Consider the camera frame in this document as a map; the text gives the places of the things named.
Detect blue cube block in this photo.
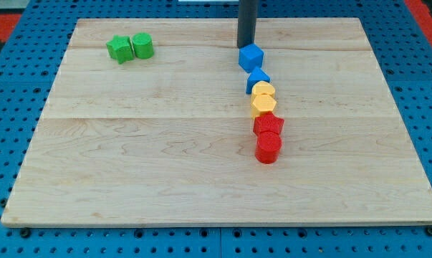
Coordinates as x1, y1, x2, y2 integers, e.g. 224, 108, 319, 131
239, 44, 264, 73

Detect blue triangle block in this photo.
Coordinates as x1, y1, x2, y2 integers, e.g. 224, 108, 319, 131
246, 67, 271, 95

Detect red cylinder block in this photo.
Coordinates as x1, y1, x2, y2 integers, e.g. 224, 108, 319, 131
255, 131, 282, 164

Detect green cylinder block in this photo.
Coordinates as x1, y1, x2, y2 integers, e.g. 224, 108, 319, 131
131, 32, 154, 59

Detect yellow hexagon block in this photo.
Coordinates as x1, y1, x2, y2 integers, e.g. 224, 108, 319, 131
251, 94, 277, 120

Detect red star block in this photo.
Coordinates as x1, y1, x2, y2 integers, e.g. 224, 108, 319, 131
253, 112, 284, 136

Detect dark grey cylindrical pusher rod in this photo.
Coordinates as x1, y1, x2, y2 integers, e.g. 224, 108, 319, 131
236, 0, 259, 49

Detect green star block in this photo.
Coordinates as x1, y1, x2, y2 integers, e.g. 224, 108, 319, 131
106, 35, 134, 65

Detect light wooden board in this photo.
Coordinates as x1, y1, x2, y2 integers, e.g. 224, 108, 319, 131
1, 18, 432, 228

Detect yellow heart block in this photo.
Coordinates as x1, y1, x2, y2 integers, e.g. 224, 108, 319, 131
251, 81, 276, 102

